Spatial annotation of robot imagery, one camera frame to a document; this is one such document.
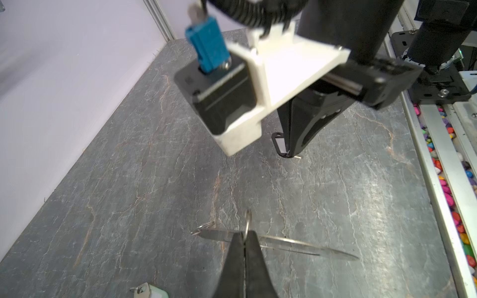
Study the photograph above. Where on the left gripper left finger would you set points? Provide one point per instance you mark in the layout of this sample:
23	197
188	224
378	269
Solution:
232	279

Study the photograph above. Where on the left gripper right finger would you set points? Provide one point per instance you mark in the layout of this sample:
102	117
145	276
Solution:
257	279

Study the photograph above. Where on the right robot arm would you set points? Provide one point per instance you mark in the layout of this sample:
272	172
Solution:
359	26

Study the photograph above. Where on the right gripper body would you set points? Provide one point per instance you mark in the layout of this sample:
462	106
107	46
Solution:
375	84

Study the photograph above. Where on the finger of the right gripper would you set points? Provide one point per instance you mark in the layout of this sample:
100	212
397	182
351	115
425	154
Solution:
310	113
285	114

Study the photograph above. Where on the key with black tag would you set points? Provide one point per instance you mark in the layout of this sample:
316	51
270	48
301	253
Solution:
280	146

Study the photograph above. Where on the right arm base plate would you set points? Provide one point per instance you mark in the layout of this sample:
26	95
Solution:
444	87

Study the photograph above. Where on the aluminium frame profiles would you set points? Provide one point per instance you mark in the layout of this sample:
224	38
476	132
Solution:
159	16

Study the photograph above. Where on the aluminium rail with coloured beads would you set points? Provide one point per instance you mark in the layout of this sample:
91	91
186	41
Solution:
446	135

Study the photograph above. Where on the key with white-green tag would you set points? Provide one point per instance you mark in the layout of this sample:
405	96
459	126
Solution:
147	290

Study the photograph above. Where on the large toothed metal keyring disc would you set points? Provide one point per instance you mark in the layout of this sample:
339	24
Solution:
208	231

